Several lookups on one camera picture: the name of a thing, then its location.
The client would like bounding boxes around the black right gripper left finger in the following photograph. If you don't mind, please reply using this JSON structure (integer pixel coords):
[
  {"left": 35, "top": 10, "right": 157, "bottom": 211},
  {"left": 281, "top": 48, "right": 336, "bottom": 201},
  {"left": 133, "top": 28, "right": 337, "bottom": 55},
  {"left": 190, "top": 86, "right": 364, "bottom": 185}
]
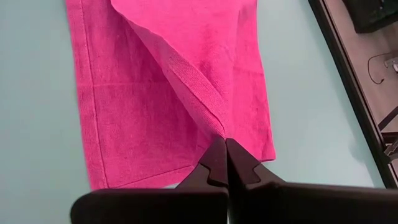
[{"left": 70, "top": 138, "right": 230, "bottom": 224}]

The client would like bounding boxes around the thin black cable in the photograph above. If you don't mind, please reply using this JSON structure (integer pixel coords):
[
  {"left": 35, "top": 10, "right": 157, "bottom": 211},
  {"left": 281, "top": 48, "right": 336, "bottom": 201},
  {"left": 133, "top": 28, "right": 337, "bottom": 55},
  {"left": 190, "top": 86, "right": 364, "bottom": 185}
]
[{"left": 368, "top": 52, "right": 398, "bottom": 85}]

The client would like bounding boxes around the black metal table frame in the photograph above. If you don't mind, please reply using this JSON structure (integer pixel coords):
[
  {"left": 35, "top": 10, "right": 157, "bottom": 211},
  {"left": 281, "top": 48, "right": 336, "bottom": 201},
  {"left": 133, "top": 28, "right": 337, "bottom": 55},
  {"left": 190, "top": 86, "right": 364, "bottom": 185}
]
[{"left": 307, "top": 0, "right": 398, "bottom": 189}]

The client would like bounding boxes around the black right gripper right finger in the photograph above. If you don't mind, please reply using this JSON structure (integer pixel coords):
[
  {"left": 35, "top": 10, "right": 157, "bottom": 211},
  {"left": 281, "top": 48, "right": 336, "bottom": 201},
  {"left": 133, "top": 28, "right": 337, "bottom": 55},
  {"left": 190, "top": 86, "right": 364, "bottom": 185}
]
[{"left": 226, "top": 138, "right": 398, "bottom": 224}]

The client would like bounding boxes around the black computer tower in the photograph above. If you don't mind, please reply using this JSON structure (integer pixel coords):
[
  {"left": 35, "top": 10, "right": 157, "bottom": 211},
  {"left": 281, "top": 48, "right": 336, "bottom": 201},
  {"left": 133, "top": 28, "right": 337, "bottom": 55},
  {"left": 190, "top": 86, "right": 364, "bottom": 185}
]
[{"left": 341, "top": 0, "right": 398, "bottom": 34}]

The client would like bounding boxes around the pink towel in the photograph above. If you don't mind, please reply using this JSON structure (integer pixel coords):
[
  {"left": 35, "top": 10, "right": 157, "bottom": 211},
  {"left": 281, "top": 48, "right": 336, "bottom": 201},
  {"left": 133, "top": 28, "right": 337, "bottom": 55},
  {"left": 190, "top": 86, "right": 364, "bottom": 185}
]
[{"left": 64, "top": 0, "right": 277, "bottom": 190}]

